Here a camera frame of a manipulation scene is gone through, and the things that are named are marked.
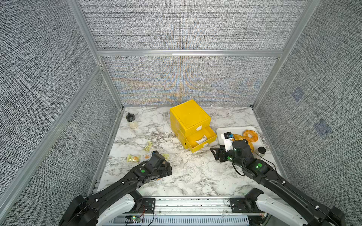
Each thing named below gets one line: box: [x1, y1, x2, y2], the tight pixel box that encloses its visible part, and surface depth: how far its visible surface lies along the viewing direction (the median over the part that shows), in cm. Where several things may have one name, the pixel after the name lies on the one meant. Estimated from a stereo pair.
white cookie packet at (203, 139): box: [195, 134, 208, 145], surface depth 90 cm
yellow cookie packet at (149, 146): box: [144, 140, 153, 152], surface depth 97 cm
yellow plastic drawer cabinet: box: [169, 99, 218, 154], surface depth 87 cm
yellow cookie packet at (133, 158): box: [126, 153, 141, 164], surface depth 90 cm
